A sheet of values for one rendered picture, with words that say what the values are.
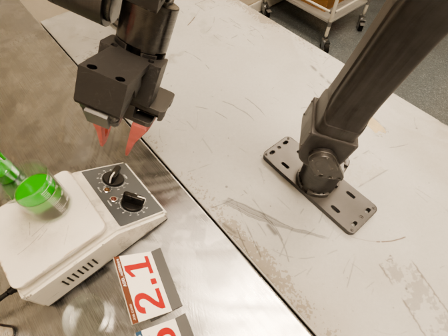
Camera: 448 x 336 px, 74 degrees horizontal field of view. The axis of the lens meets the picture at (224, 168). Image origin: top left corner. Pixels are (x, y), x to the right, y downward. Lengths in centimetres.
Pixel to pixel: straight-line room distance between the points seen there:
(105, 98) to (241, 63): 49
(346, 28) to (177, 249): 248
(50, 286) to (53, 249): 5
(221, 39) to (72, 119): 40
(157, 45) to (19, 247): 29
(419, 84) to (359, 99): 207
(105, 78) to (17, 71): 58
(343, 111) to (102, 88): 26
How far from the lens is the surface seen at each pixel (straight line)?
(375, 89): 35
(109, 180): 47
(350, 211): 52
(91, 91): 29
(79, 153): 61
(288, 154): 55
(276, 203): 50
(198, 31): 84
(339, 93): 36
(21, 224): 46
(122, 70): 30
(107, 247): 44
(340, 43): 257
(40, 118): 71
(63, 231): 43
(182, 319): 44
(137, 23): 34
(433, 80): 252
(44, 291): 45
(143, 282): 44
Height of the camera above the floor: 134
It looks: 57 degrees down
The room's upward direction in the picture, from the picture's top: straight up
